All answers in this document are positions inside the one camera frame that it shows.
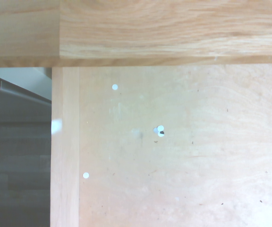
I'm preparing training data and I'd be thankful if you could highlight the large wooden drawer white front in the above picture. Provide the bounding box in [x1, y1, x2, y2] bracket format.
[50, 63, 272, 227]

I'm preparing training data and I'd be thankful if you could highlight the stainless steel dishwasher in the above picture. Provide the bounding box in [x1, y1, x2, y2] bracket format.
[0, 70, 52, 125]

